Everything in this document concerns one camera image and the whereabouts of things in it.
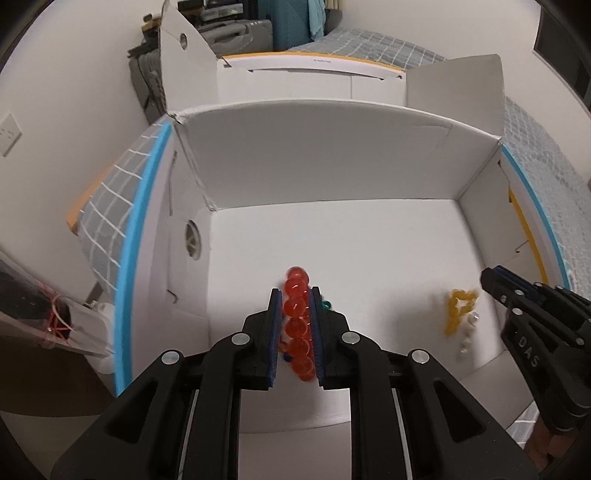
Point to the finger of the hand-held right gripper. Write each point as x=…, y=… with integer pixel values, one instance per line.
x=494, y=284
x=521, y=279

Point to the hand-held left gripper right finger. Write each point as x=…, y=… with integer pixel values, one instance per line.
x=316, y=323

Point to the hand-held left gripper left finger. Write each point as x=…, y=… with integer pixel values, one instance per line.
x=275, y=323

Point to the white cardboard box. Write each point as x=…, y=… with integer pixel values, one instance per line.
x=332, y=240

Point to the grey checked blanket blue trim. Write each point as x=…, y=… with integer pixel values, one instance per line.
x=545, y=175

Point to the white plastic container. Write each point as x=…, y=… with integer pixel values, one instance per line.
x=97, y=323

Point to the orange mattress sheet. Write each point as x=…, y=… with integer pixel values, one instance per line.
x=85, y=203

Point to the dark brown furniture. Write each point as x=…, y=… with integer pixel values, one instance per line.
x=46, y=378

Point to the clear plastic bag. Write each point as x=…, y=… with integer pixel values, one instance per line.
x=27, y=300

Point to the grey ribbed suitcase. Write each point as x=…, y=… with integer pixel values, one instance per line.
x=147, y=87

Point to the grey hard suitcase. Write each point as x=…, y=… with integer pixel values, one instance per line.
x=240, y=34

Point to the teal hanging cloth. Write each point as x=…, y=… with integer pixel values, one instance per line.
x=295, y=21

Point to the white wall switch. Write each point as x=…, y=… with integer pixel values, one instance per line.
x=9, y=133

